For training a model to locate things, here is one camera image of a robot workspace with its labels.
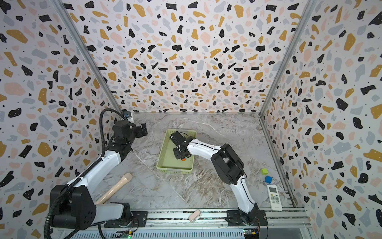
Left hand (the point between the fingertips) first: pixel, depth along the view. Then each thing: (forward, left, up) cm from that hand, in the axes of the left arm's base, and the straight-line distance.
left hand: (137, 123), depth 84 cm
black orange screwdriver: (-11, -25, -22) cm, 35 cm away
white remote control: (-34, -75, -22) cm, 85 cm away
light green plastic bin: (-12, -14, -25) cm, 31 cm away
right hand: (-8, -22, -21) cm, 31 cm away
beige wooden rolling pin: (-24, +7, -20) cm, 32 cm away
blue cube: (-24, -75, -23) cm, 82 cm away
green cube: (-20, -73, -22) cm, 79 cm away
